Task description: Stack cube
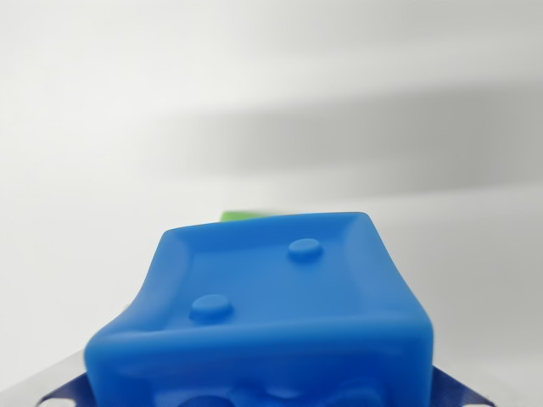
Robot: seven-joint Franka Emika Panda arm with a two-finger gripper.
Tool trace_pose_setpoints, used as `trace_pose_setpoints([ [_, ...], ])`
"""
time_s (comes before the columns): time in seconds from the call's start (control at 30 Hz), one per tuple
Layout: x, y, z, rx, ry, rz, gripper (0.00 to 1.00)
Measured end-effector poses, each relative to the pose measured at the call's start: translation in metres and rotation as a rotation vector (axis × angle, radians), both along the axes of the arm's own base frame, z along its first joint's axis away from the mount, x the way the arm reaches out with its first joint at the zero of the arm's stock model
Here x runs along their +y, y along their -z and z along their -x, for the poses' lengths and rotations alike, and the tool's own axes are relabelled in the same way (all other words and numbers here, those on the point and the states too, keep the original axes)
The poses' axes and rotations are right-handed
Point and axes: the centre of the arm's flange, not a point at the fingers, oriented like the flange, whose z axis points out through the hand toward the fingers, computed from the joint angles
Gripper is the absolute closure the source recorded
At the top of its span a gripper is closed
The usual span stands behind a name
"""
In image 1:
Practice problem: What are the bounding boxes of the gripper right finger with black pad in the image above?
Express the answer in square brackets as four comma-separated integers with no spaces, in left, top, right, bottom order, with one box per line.
[428,364,510,407]

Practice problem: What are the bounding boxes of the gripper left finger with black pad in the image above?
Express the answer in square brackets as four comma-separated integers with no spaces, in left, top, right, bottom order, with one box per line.
[0,347,99,407]

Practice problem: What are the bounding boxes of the blue embossed soft cube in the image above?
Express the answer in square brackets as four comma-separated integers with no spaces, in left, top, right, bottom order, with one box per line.
[82,210,437,407]

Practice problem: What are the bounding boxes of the green soft cube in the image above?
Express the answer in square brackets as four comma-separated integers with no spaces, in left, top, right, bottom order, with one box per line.
[218,209,286,223]

